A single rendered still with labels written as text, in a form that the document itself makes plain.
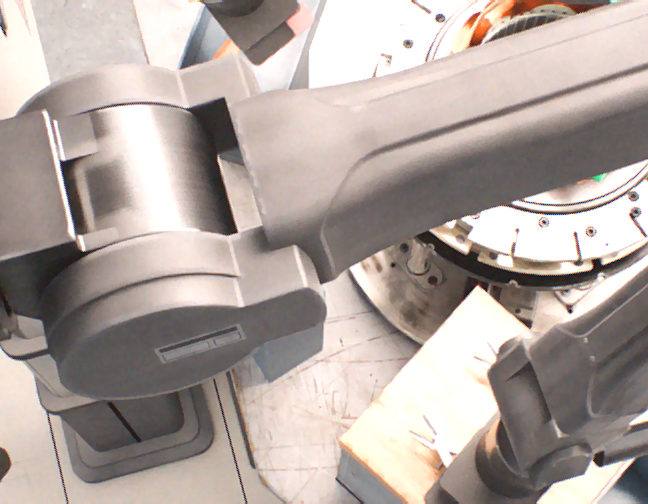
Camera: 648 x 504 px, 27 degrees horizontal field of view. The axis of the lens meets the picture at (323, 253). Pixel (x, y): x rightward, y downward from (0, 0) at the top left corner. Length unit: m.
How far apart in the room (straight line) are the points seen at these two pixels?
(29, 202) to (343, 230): 0.11
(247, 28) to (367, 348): 0.46
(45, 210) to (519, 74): 0.17
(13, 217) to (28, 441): 1.58
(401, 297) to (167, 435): 0.59
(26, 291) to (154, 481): 1.53
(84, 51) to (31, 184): 2.04
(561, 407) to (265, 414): 0.71
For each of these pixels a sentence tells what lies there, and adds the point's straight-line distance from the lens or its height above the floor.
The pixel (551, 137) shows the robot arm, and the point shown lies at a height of 1.80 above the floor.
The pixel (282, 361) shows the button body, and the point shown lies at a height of 0.85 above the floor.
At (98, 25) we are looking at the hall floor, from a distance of 2.52.
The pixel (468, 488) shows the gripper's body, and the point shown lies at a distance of 1.01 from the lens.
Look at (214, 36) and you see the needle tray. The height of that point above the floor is 1.03.
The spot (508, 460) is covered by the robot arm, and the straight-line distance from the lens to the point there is 0.91.
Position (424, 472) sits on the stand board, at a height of 1.06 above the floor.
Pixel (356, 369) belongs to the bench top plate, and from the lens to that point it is 1.49.
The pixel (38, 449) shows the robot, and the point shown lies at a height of 0.26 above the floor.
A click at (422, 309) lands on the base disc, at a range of 1.49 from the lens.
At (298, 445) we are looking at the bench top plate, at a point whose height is 0.78.
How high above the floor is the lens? 2.24
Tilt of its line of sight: 73 degrees down
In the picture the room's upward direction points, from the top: 3 degrees clockwise
